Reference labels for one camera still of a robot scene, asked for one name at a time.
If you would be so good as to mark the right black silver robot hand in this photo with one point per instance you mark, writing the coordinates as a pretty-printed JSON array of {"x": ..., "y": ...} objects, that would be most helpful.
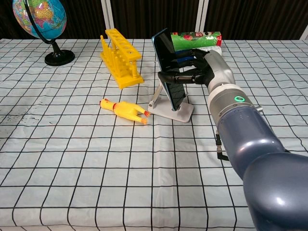
[{"x": 219, "y": 69}]

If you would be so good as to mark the black smartphone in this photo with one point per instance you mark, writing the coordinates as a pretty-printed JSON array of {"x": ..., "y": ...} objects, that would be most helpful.
[{"x": 166, "y": 50}]

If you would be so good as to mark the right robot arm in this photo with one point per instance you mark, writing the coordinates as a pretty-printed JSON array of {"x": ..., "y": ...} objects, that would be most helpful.
[{"x": 264, "y": 156}]

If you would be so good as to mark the white phone stand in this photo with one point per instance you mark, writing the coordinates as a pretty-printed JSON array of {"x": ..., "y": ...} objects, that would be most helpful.
[{"x": 183, "y": 113}]

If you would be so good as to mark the small desk globe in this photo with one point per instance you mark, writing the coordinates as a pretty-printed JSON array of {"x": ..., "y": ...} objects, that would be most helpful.
[{"x": 41, "y": 16}]

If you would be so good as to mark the green chip can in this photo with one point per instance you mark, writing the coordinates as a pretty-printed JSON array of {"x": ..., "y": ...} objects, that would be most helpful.
[{"x": 195, "y": 39}]

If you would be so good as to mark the yellow test tube rack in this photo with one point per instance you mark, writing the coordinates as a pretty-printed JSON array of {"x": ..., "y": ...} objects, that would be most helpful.
[{"x": 120, "y": 55}]

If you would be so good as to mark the yellow rubber chicken toy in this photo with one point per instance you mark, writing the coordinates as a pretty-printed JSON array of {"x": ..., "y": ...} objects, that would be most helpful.
[{"x": 125, "y": 110}]

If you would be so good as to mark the checkered white tablecloth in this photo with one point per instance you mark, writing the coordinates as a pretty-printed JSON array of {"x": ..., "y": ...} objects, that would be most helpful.
[{"x": 96, "y": 156}]

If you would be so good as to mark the white partition post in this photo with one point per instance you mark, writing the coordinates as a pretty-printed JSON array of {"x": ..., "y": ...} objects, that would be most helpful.
[
  {"x": 305, "y": 34},
  {"x": 107, "y": 16},
  {"x": 201, "y": 14}
]

